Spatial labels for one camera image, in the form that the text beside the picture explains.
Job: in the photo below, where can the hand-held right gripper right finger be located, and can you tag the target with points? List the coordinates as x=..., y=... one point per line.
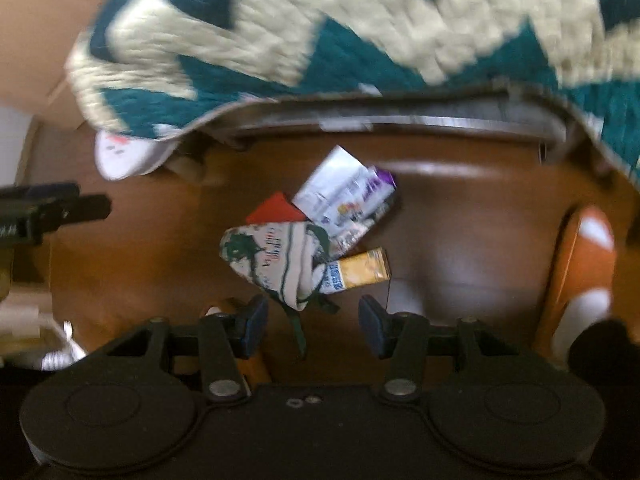
x=372, y=327

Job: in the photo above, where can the teal cream chevron quilt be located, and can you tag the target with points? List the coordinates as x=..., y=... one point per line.
x=325, y=20

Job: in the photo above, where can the round white pig-print stool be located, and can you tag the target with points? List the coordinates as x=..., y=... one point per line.
x=125, y=157

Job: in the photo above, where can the white purple snack wrapper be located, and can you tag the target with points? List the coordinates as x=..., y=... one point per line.
x=335, y=195

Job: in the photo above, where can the white green-print bag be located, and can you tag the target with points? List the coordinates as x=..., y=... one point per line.
x=270, y=255

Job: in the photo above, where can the orange slipper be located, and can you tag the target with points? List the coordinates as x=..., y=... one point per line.
x=565, y=270

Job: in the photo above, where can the metal bench frame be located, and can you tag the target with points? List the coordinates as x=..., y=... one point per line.
x=450, y=122

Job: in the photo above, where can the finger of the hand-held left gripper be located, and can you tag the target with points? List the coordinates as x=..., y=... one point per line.
x=50, y=191
x=75, y=210

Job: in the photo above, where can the yellow sachet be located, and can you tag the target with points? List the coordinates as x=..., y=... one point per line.
x=360, y=267

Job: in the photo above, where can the red paper wrapper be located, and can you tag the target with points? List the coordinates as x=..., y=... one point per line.
x=275, y=210

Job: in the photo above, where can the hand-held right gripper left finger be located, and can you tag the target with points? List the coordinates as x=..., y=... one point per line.
x=255, y=327

